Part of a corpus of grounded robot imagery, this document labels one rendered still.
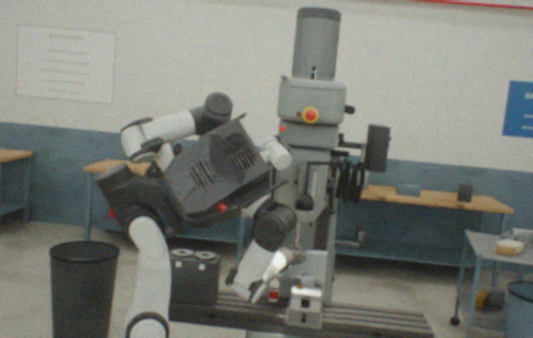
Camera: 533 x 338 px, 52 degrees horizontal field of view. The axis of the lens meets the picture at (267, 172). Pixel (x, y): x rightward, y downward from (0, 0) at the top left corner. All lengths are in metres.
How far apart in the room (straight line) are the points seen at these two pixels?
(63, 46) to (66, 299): 3.85
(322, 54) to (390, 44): 4.16
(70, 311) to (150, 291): 2.19
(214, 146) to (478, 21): 5.40
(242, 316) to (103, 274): 1.75
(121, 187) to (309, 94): 0.78
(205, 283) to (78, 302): 1.75
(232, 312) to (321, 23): 1.29
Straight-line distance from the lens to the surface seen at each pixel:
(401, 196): 5.99
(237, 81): 6.54
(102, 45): 6.94
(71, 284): 3.95
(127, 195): 1.77
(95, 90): 6.96
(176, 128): 1.84
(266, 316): 2.37
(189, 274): 2.38
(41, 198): 7.35
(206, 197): 1.68
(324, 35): 2.47
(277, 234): 1.73
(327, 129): 2.17
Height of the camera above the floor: 1.82
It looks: 8 degrees down
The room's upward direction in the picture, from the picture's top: 5 degrees clockwise
